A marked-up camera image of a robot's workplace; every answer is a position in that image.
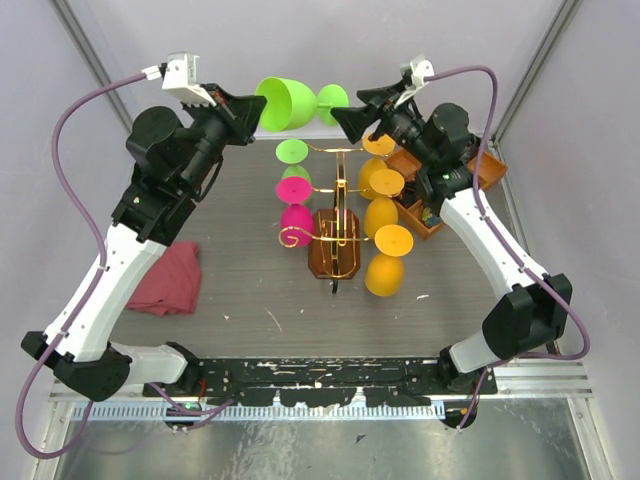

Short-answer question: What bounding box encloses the green wine glass back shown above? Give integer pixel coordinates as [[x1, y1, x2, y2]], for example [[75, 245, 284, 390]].
[[275, 139, 312, 184]]

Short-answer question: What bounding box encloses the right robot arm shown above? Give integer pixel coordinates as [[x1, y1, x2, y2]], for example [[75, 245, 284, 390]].
[[331, 85, 572, 394]]

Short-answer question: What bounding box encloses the green wine glass front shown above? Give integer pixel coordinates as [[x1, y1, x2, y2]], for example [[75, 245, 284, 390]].
[[255, 76, 349, 133]]

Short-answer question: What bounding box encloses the blue floral pouch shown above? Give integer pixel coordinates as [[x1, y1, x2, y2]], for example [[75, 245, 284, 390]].
[[420, 204, 442, 228]]

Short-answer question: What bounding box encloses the green wine glass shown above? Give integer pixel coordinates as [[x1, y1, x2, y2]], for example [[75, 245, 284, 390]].
[[255, 76, 349, 133], [275, 139, 312, 184]]

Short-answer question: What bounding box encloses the pink wine glass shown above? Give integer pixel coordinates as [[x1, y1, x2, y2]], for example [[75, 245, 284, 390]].
[[276, 176, 314, 248]]

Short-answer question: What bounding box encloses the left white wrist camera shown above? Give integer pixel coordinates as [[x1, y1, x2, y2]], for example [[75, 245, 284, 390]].
[[141, 51, 216, 107]]

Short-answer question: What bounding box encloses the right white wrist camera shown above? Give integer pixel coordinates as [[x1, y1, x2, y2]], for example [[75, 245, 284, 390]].
[[396, 55, 435, 105]]

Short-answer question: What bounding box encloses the orange wine glass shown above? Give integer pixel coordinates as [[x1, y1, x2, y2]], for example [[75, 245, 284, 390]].
[[358, 135, 395, 200], [365, 224, 414, 297], [364, 169, 405, 238]]

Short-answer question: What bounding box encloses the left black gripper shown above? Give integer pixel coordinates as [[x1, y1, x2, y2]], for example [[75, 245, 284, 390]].
[[182, 82, 268, 195]]

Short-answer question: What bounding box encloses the gold wire glass rack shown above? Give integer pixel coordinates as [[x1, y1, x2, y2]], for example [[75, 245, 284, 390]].
[[304, 141, 368, 295]]

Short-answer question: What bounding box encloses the wooden compartment tray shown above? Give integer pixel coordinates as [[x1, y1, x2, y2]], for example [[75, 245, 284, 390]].
[[384, 149, 508, 240]]

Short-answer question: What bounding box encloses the orange wine glass front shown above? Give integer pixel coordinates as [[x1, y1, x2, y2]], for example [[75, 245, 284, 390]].
[[365, 224, 414, 297]]

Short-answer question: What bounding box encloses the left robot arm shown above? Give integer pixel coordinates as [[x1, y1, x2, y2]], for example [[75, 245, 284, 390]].
[[21, 84, 267, 402]]

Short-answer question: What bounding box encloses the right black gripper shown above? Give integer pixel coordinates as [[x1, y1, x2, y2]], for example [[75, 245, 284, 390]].
[[329, 80, 435, 168]]

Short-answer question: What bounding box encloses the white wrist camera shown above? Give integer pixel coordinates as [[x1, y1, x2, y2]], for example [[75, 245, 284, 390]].
[[396, 55, 435, 105], [141, 51, 216, 107]]

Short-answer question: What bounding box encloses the black mounting base plate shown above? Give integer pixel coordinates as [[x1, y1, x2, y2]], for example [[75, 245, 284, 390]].
[[160, 357, 481, 408]]

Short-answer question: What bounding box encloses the red folded cloth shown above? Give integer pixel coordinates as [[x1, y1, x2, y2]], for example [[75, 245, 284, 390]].
[[126, 242, 202, 316]]

